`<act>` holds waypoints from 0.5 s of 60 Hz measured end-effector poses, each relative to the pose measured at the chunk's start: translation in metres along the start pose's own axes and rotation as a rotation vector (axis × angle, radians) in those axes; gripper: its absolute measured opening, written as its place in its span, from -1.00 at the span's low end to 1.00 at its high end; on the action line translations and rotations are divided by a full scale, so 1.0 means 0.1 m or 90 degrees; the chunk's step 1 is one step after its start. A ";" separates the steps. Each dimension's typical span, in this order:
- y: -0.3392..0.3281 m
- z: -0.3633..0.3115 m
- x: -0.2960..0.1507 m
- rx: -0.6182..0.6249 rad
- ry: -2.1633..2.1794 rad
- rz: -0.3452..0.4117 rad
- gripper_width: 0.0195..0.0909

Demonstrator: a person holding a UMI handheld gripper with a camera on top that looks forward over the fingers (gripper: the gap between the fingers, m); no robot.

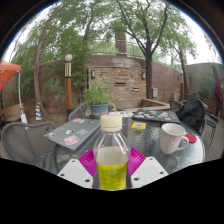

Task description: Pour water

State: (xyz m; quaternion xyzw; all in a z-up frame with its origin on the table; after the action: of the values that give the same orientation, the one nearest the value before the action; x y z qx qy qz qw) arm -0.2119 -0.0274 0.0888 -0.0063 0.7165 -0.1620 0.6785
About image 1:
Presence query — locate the clear bottle with yellow label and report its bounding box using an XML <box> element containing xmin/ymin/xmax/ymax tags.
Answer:
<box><xmin>92</xmin><ymin>114</ymin><xmax>132</xmax><ymax>191</ymax></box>

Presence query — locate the green plant in blue pot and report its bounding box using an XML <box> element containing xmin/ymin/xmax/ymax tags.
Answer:
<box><xmin>83</xmin><ymin>81</ymin><xmax>113</xmax><ymax>120</ymax></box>

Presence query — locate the black metal patio chair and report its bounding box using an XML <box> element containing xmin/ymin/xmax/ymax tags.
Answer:
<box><xmin>204</xmin><ymin>111</ymin><xmax>224</xmax><ymax>146</ymax></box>

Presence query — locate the yellow card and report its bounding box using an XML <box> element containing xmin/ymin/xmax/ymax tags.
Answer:
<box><xmin>131</xmin><ymin>121</ymin><xmax>147</xmax><ymax>131</ymax></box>

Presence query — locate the closed maroon patio umbrella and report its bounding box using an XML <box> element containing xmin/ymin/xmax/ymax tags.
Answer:
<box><xmin>212</xmin><ymin>64</ymin><xmax>224</xmax><ymax>111</ymax></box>

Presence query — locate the grey laptop with stickers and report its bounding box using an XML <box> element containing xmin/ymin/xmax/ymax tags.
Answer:
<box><xmin>43</xmin><ymin>117</ymin><xmax>102</xmax><ymax>152</ymax></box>

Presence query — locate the wooden lamp post, globe light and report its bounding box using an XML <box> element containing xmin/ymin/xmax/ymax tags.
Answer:
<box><xmin>63</xmin><ymin>53</ymin><xmax>74</xmax><ymax>116</ymax></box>
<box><xmin>178</xmin><ymin>69</ymin><xmax>185</xmax><ymax>102</ymax></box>

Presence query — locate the white sticker sheet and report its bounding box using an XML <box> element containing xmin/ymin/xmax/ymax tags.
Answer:
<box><xmin>109</xmin><ymin>110</ymin><xmax>134</xmax><ymax>118</ymax></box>

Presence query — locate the orange canopy tent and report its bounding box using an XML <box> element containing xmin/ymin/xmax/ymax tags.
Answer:
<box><xmin>0</xmin><ymin>60</ymin><xmax>28</xmax><ymax>124</ymax></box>

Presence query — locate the leaning thin-trunked tree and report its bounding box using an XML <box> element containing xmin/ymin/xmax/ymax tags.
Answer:
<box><xmin>13</xmin><ymin>3</ymin><xmax>111</xmax><ymax>119</ymax></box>

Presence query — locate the blue yellow striped cone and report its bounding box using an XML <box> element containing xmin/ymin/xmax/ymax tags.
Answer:
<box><xmin>34</xmin><ymin>102</ymin><xmax>44</xmax><ymax>122</ymax></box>

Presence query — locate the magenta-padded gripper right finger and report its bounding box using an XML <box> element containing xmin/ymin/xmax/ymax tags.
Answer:
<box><xmin>126</xmin><ymin>147</ymin><xmax>169</xmax><ymax>190</ymax></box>

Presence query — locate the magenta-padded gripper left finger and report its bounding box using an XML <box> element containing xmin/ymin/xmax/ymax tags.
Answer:
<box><xmin>57</xmin><ymin>148</ymin><xmax>99</xmax><ymax>189</ymax></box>

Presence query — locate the grey wicker chair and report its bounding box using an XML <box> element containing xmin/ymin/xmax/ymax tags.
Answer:
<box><xmin>168</xmin><ymin>98</ymin><xmax>209</xmax><ymax>136</ymax></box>
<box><xmin>0</xmin><ymin>120</ymin><xmax>64</xmax><ymax>174</ymax></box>
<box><xmin>67</xmin><ymin>101</ymin><xmax>92</xmax><ymax>122</ymax></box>

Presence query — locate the black jacket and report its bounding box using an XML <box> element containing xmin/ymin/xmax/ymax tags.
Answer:
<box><xmin>175</xmin><ymin>96</ymin><xmax>208</xmax><ymax>134</ymax></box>

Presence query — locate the large dark-trunked tree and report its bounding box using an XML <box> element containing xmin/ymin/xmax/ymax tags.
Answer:
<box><xmin>113</xmin><ymin>0</ymin><xmax>198</xmax><ymax>100</ymax></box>

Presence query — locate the black laptop with stickers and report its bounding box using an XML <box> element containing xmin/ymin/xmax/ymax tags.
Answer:
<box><xmin>131</xmin><ymin>108</ymin><xmax>182</xmax><ymax>125</ymax></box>

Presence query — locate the white ceramic mug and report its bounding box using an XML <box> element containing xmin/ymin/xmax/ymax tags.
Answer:
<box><xmin>159</xmin><ymin>122</ymin><xmax>190</xmax><ymax>155</ymax></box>

